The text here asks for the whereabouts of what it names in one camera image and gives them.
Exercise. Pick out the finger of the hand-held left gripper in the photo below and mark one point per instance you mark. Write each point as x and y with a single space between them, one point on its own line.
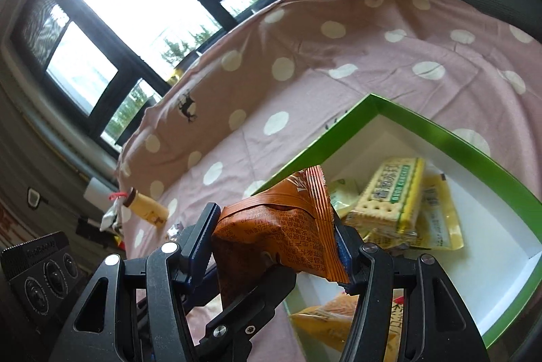
254 302

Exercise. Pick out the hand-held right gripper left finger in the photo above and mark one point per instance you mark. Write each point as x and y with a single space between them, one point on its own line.
195 256

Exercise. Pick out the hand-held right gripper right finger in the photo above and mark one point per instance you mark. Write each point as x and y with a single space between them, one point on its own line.
358 256

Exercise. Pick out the green yellow corn snack packet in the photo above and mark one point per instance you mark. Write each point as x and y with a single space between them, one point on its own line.
345 195

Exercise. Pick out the green soda cracker packet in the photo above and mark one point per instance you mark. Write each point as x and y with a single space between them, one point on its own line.
385 197

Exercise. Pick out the yellow rice cracker packet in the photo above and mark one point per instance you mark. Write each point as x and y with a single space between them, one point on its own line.
330 319

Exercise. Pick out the white red snack packet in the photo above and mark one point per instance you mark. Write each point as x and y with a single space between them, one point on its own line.
398 315

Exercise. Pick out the orange panda snack bag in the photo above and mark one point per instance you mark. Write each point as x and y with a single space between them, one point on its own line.
275 230

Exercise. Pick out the yellow cheese cracker packet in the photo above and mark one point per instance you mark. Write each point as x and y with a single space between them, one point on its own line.
442 218

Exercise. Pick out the green cardboard box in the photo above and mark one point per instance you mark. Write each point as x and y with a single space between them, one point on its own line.
487 218

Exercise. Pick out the silver yellow nut packet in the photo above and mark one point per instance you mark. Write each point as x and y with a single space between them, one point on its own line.
174 234

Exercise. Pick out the yellow bear print bottle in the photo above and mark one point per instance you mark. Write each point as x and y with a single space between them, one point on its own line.
146 209

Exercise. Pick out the black upright vacuum cleaner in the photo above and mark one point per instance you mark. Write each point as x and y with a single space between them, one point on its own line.
89 227

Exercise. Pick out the red bag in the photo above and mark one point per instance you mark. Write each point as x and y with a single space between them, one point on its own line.
120 243

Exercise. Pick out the white crumpled cloth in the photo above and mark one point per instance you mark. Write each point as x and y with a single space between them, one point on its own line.
111 218

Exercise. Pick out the white cylinder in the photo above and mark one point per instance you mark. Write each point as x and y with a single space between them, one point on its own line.
97 192

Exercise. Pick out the pink dotted bed sheet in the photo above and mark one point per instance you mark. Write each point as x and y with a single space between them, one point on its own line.
338 40

